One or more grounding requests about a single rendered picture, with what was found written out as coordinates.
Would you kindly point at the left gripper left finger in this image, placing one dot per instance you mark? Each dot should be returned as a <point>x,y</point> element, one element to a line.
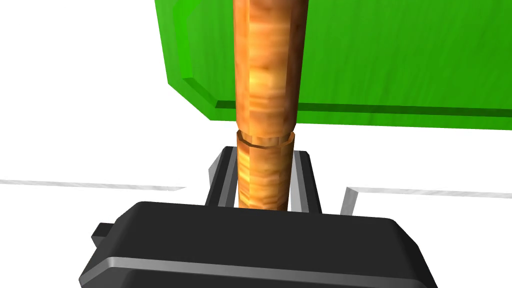
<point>222,180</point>

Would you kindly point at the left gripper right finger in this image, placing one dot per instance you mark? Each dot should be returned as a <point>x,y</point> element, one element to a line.
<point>304,184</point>

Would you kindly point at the green cupboard door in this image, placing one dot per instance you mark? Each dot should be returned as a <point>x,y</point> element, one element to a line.
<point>400,56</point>

